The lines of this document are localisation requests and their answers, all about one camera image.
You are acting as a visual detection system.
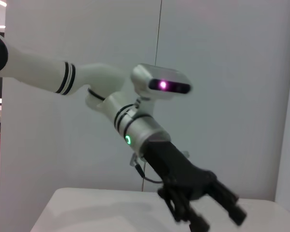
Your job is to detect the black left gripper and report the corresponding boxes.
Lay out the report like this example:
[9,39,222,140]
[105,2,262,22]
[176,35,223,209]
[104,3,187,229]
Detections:
[144,139,247,232]

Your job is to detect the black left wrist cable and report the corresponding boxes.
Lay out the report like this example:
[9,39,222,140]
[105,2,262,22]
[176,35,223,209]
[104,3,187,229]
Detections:
[129,154,166,184]

